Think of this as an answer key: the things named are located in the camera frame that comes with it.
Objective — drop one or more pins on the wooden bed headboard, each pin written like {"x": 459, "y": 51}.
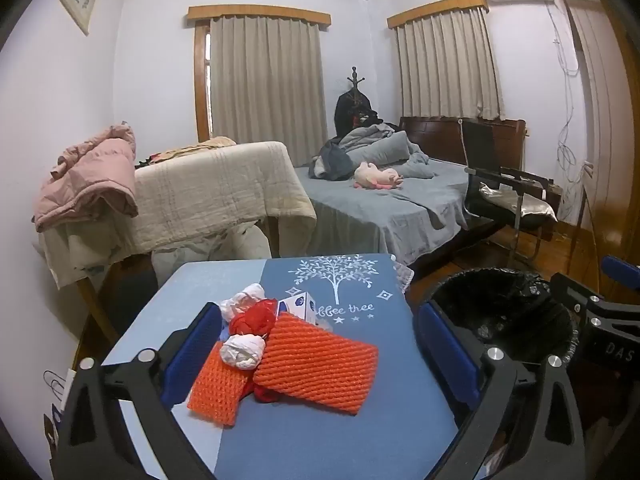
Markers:
{"x": 430, "y": 135}

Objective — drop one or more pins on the white box with blue print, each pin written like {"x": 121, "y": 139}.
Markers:
{"x": 295, "y": 305}

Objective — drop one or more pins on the black metal-framed chair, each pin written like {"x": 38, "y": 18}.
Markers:
{"x": 480, "y": 145}

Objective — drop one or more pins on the short wooden curtain pelmet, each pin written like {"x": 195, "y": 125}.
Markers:
{"x": 435, "y": 10}

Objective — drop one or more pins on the beige quilt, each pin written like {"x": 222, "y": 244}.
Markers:
{"x": 215, "y": 195}

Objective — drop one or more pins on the checked cloth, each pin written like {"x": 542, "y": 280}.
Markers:
{"x": 406, "y": 275}

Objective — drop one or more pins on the large orange foam net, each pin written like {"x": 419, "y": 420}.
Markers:
{"x": 320, "y": 365}

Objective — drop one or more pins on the black trash bin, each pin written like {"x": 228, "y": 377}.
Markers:
{"x": 500, "y": 305}

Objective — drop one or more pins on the narrow beige curtain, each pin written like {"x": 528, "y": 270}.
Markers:
{"x": 445, "y": 65}

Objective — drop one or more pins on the wooden window frame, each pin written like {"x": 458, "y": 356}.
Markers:
{"x": 201, "y": 85}

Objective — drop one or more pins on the black hanging garment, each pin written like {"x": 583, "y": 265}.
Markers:
{"x": 347, "y": 115}

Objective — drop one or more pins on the white bundled bedding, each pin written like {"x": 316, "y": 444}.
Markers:
{"x": 200, "y": 255}

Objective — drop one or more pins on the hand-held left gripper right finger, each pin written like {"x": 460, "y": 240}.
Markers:
{"x": 445, "y": 355}

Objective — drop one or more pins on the silver cushion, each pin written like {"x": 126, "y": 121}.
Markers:
{"x": 505, "y": 200}

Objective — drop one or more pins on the dark grey-blue garment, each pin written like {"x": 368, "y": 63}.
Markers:
{"x": 335, "y": 162}

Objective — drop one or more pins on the grey crumpled blanket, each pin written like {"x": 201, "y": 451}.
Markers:
{"x": 385, "y": 147}

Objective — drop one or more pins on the pile of light clothes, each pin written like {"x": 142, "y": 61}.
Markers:
{"x": 200, "y": 147}

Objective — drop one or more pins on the wooden wardrobe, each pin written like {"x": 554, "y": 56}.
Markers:
{"x": 615, "y": 160}

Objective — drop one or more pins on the dark wooden coat rack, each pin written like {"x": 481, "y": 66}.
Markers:
{"x": 355, "y": 77}

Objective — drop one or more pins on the cream cloth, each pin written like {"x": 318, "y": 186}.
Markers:
{"x": 75, "y": 250}

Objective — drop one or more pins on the wide beige curtain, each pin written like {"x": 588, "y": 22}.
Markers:
{"x": 265, "y": 90}

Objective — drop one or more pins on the pink plush toy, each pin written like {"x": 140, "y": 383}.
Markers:
{"x": 375, "y": 176}

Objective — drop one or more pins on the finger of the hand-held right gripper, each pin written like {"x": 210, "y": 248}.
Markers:
{"x": 622, "y": 267}
{"x": 570, "y": 290}

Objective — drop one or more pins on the pink padded jacket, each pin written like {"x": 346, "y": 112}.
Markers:
{"x": 90, "y": 175}

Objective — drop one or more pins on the small orange foam net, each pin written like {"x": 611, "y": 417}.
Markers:
{"x": 220, "y": 390}

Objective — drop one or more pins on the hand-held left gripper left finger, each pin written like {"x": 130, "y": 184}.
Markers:
{"x": 192, "y": 355}

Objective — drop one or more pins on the blue printed tablecloth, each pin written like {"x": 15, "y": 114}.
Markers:
{"x": 350, "y": 440}

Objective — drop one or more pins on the red cloth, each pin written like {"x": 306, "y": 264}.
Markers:
{"x": 252, "y": 317}

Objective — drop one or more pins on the wooden furniture frame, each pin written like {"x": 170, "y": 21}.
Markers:
{"x": 92, "y": 300}

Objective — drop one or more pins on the long wooden curtain pelmet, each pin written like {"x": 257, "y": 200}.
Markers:
{"x": 260, "y": 14}

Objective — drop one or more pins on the grey bedsheet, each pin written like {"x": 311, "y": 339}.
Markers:
{"x": 375, "y": 210}

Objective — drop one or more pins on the pinkish white tissue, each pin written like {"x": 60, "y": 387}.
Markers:
{"x": 250, "y": 294}

